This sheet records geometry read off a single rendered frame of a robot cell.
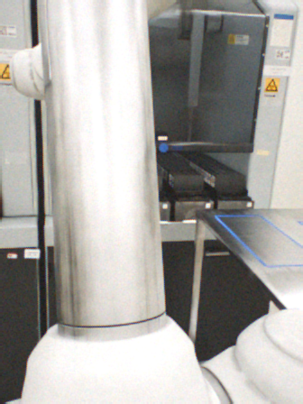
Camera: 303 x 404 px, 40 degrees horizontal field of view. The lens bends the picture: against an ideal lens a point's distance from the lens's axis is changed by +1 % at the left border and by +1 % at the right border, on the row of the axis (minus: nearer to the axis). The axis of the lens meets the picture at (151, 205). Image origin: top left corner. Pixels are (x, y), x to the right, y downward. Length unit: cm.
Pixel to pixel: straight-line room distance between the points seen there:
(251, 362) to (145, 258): 14
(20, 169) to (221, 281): 81
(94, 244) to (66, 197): 5
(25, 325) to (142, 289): 118
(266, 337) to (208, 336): 125
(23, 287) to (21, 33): 78
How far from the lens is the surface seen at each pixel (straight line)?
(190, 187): 148
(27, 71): 95
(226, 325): 168
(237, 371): 44
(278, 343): 43
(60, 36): 39
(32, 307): 149
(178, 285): 152
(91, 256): 35
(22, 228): 137
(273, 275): 91
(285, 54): 157
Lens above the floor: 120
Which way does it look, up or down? 17 degrees down
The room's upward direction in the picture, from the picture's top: 3 degrees clockwise
